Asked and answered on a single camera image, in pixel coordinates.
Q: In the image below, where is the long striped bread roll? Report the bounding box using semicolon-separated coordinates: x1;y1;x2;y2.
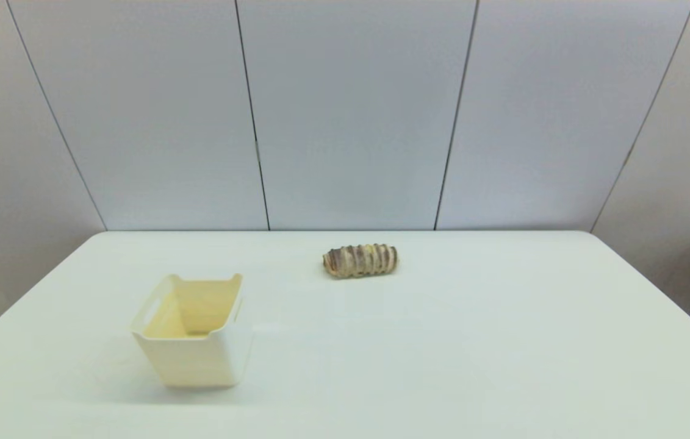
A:
322;243;399;279

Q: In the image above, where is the cream plastic storage bin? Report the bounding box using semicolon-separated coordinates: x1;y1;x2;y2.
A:
131;273;254;389

